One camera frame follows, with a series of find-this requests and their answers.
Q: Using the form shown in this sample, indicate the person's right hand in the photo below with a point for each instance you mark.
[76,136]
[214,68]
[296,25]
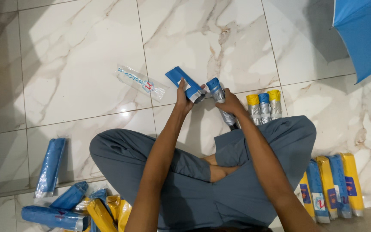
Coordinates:
[232,103]

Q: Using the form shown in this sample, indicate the person's left hand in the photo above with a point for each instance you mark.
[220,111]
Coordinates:
[185,98]

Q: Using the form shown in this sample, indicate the person's right fingers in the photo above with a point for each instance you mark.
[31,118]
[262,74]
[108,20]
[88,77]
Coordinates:
[225,94]

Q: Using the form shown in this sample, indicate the blue silver umbrella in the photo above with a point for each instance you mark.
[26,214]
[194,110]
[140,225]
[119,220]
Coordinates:
[213,84]
[264,108]

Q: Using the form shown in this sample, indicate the blue silver umbrella sleeve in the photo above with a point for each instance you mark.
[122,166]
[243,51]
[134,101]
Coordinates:
[177,76]

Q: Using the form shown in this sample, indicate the folded yellow silver umbrella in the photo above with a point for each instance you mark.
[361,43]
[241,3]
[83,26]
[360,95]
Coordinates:
[254,108]
[275,103]

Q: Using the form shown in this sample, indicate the person's bare foot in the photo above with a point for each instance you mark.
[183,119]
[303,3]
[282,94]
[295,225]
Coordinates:
[219,169]

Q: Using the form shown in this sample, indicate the clear printed plastic bag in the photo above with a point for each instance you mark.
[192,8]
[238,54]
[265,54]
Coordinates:
[140,82]

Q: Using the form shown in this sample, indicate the person's grey trousers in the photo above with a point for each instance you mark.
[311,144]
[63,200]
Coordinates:
[188,193]

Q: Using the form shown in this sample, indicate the packed yellow umbrella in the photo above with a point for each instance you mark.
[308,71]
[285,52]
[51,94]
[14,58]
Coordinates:
[327,183]
[306,196]
[353,180]

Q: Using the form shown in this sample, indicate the open blue umbrella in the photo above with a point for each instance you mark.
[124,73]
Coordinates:
[365,35]

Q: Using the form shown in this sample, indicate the heap of packed umbrellas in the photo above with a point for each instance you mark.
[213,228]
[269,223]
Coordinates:
[76,212]

